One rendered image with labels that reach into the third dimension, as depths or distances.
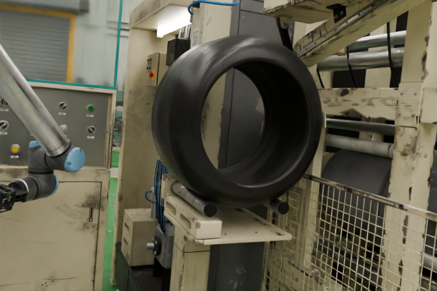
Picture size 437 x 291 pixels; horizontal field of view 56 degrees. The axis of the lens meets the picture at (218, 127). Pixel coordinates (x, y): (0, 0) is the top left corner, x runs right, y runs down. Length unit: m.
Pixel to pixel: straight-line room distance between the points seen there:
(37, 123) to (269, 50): 0.79
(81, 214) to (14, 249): 0.30
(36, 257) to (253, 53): 1.31
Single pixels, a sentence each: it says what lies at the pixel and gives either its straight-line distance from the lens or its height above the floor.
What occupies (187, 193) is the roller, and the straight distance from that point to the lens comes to 1.51.
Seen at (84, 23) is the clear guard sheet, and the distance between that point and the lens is 1.98.
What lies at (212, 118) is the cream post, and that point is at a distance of 1.71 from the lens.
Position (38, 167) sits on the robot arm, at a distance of 1.66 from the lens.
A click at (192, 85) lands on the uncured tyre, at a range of 1.27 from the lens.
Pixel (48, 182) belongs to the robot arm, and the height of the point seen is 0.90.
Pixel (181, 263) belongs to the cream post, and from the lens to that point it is 1.81.
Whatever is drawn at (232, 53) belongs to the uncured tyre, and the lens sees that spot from 1.33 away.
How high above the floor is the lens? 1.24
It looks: 3 degrees down
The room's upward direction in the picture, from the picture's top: 5 degrees clockwise
